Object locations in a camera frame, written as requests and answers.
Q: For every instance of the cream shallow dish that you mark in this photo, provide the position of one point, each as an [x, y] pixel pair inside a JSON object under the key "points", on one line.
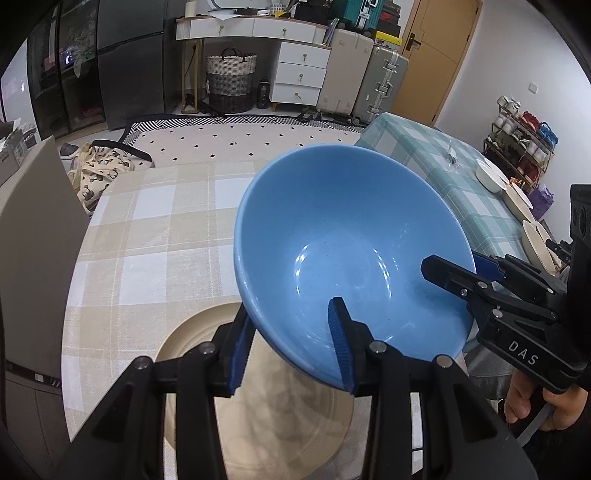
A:
{"points": [[538, 244], [517, 201]]}

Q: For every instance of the light blue bowl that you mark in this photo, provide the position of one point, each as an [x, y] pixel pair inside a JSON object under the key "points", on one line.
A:
{"points": [[332, 221]]}

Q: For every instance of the green checked tablecloth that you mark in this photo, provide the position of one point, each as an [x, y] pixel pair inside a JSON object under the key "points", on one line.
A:
{"points": [[415, 147]]}

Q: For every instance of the grey shoe box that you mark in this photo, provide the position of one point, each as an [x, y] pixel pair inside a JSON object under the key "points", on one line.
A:
{"points": [[14, 147]]}

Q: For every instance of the person's grey trousers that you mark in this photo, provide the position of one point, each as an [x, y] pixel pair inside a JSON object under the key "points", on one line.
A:
{"points": [[489, 374]]}

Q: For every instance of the grey slipper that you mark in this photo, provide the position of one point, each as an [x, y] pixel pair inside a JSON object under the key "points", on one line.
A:
{"points": [[69, 151]]}

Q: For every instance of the purple bag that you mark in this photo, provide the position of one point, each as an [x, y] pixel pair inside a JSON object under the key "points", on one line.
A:
{"points": [[541, 201]]}

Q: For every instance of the small clear plastic packet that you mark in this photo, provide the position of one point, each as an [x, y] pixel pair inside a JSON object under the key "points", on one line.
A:
{"points": [[451, 158]]}

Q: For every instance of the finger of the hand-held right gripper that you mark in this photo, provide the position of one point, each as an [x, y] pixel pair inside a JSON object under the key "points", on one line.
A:
{"points": [[485, 265], [443, 272]]}

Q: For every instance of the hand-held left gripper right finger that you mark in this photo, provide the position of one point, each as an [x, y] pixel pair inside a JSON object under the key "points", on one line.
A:
{"points": [[341, 350]]}

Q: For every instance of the white shallow dish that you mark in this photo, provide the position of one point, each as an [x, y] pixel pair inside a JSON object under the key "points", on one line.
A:
{"points": [[490, 175]]}

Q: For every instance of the beige suitcase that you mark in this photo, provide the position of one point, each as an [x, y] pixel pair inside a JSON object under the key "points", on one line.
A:
{"points": [[344, 74]]}

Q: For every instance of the shoe rack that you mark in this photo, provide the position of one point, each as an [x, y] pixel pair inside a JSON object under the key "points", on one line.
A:
{"points": [[521, 138]]}

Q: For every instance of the dark grey refrigerator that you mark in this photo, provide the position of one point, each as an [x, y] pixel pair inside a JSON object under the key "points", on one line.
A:
{"points": [[134, 60]]}

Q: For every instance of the stack of boxes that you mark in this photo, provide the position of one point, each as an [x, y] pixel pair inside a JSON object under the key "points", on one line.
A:
{"points": [[388, 23]]}

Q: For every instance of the white cylinder container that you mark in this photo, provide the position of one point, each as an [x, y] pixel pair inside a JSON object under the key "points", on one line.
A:
{"points": [[191, 8]]}

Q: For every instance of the white dressing desk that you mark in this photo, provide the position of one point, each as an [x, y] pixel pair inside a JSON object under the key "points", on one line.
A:
{"points": [[300, 74]]}

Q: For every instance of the dark water bottle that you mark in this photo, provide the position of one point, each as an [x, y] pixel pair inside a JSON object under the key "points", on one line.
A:
{"points": [[263, 94]]}

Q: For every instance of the glass door wardrobe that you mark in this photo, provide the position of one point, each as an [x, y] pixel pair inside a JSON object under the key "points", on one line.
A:
{"points": [[60, 69]]}

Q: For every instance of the silver suitcase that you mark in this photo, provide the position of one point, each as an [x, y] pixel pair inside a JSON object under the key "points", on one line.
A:
{"points": [[378, 83]]}

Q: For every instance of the wooden door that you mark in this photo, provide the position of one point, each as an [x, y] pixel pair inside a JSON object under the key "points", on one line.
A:
{"points": [[438, 60]]}

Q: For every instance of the woven laundry basket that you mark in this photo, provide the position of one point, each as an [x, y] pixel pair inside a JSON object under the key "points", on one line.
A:
{"points": [[231, 78]]}

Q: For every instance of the teal suitcase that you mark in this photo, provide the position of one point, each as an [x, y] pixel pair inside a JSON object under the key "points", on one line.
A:
{"points": [[358, 11]]}

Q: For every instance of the cream plate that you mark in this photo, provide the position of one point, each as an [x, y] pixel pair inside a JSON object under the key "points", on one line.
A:
{"points": [[286, 424]]}

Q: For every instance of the black and white rug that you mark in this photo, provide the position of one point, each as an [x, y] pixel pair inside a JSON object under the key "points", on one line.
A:
{"points": [[207, 138]]}

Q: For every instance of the person's right hand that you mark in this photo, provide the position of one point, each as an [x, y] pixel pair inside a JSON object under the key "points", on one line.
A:
{"points": [[519, 399]]}

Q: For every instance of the black bag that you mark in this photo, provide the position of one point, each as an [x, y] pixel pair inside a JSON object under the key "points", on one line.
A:
{"points": [[318, 9]]}

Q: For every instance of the printed tote bag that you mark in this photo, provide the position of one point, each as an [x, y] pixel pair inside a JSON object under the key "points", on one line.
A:
{"points": [[97, 175]]}

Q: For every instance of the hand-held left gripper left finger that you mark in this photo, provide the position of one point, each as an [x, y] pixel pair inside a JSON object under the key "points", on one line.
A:
{"points": [[240, 355]]}

